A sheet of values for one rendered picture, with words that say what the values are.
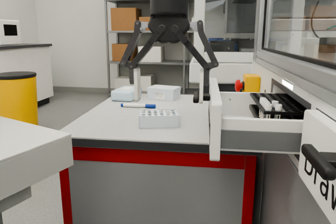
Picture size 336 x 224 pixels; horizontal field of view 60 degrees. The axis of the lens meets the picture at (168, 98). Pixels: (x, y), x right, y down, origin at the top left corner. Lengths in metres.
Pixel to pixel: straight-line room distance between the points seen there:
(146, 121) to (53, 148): 0.34
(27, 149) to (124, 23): 4.12
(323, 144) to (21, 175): 0.50
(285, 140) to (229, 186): 0.34
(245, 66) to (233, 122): 0.94
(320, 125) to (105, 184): 0.63
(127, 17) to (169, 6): 4.07
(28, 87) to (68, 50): 2.46
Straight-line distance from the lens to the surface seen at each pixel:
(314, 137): 0.46
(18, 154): 0.59
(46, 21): 5.73
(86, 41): 5.37
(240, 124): 0.53
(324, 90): 0.47
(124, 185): 0.88
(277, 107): 0.58
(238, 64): 1.45
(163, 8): 0.57
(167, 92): 1.24
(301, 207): 0.59
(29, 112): 3.23
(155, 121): 0.89
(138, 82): 0.62
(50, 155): 0.64
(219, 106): 0.50
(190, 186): 0.85
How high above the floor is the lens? 1.04
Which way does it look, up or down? 12 degrees down
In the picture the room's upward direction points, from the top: straight up
